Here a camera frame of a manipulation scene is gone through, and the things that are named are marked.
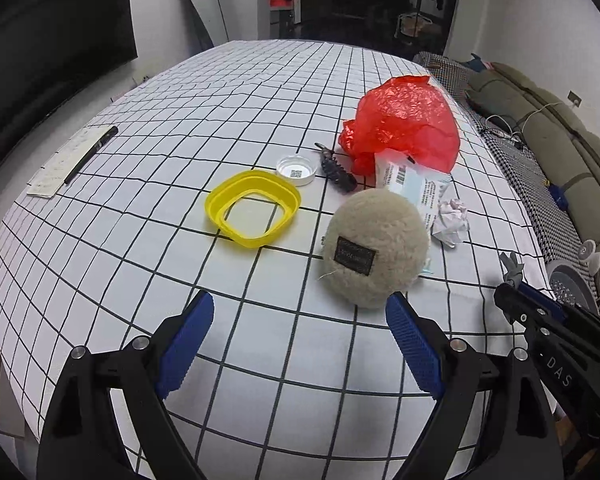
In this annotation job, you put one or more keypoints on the red plastic bag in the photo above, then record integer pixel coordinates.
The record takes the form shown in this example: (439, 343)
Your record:
(405, 115)

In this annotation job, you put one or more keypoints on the grey round appliance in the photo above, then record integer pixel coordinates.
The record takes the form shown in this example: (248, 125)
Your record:
(572, 285)

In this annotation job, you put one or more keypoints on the white grid tablecloth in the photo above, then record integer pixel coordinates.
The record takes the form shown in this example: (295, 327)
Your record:
(230, 110)

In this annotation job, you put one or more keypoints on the red and black item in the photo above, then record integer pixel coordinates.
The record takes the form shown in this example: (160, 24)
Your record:
(281, 0)

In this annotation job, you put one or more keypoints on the olive green sofa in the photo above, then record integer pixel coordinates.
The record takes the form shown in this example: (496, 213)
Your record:
(530, 105)

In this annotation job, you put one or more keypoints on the dark spiky toy fish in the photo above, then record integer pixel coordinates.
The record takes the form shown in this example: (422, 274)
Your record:
(337, 172)

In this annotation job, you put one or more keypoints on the grey clawed plastic piece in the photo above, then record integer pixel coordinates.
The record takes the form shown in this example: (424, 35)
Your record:
(512, 270)

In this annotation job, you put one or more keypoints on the small white fan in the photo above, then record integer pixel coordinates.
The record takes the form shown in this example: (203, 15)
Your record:
(591, 255)

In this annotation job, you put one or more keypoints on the small blue item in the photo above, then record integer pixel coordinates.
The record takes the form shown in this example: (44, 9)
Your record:
(558, 196)

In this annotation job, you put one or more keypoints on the white round lid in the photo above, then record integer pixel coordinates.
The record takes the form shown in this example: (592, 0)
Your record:
(296, 170)

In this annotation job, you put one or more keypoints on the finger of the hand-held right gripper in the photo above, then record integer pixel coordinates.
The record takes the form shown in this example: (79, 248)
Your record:
(555, 370)
(545, 305)

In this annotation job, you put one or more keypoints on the wall outlet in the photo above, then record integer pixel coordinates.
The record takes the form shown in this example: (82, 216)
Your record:
(574, 98)

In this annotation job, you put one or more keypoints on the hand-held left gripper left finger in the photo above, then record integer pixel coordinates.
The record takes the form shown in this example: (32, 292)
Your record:
(187, 345)

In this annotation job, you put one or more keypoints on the leaning mirror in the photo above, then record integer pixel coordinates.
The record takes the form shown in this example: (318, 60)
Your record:
(205, 5)

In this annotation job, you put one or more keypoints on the dark curved screen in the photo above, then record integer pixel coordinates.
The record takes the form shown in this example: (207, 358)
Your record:
(40, 35)

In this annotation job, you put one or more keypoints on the black pen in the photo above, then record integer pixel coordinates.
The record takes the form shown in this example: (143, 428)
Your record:
(92, 152)

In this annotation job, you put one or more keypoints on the beige fluffy ball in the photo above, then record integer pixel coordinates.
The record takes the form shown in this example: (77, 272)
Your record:
(380, 225)

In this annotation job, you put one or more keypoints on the houndstooth blanket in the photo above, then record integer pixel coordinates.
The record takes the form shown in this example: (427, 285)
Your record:
(530, 180)

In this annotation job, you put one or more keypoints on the crumpled white paper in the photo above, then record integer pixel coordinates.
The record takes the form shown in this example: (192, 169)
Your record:
(450, 220)

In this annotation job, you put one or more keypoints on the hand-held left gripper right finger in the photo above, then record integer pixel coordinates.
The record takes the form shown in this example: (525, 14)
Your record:
(415, 350)

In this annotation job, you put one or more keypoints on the white labelled mailing bag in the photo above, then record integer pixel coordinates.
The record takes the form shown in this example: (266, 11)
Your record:
(405, 180)

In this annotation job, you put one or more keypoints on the blue cloth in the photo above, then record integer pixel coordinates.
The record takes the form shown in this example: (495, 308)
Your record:
(477, 64)

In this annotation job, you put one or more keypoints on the white paper sheet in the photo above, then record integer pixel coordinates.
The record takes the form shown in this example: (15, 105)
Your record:
(55, 170)

